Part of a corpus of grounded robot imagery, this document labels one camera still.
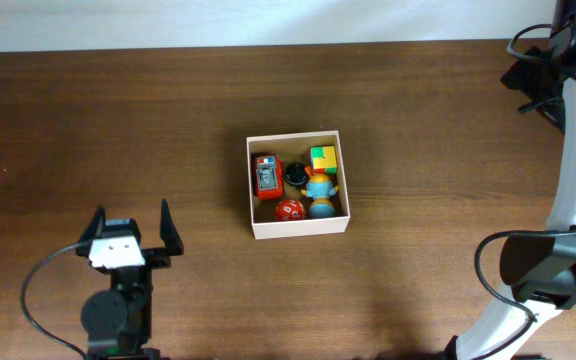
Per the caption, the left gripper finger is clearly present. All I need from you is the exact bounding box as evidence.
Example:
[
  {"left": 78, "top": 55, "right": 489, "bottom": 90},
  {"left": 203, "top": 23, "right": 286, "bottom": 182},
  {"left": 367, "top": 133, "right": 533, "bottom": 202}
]
[
  {"left": 79, "top": 206, "right": 106, "bottom": 243},
  {"left": 159, "top": 199, "right": 184, "bottom": 256}
]

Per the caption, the red toy car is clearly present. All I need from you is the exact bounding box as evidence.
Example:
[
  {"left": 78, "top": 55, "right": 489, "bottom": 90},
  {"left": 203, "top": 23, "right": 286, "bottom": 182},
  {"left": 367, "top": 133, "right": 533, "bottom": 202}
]
[{"left": 253, "top": 154, "right": 284, "bottom": 200}]

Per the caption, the red letter polyhedral die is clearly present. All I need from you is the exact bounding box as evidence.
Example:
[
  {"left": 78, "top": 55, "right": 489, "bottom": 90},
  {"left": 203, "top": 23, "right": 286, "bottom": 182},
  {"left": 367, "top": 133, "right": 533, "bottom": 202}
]
[{"left": 274, "top": 199, "right": 306, "bottom": 222}]

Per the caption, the black round cap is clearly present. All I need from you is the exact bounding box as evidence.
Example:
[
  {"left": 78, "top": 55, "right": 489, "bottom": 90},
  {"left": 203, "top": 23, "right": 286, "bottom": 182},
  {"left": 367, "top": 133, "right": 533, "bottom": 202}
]
[{"left": 284, "top": 162, "right": 310, "bottom": 187}]

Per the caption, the orange blue duck toy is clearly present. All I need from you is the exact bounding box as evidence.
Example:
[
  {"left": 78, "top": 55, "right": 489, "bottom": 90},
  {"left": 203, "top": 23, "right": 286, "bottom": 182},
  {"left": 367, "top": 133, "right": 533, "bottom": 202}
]
[{"left": 301, "top": 168, "right": 339, "bottom": 219}]

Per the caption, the multicolour puzzle cube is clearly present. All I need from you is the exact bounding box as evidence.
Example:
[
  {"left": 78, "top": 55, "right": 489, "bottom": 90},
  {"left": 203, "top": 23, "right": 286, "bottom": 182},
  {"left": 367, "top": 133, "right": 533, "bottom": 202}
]
[{"left": 310, "top": 145, "right": 338, "bottom": 175}]

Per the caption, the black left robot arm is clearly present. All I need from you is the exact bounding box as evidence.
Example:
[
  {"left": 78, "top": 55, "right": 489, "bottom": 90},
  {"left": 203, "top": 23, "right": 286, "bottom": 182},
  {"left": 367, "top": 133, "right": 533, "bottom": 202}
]
[{"left": 76, "top": 200, "right": 184, "bottom": 360}]

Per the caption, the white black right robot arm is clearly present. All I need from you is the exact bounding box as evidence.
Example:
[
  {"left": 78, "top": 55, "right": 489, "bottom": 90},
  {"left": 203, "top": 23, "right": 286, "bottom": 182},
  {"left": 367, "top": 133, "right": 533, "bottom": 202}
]
[{"left": 442, "top": 0, "right": 576, "bottom": 359}]

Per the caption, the beige open cardboard box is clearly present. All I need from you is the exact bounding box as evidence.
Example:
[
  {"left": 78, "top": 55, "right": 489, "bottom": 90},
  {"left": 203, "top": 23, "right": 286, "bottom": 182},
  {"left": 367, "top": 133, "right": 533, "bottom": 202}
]
[{"left": 247, "top": 130, "right": 350, "bottom": 240}]

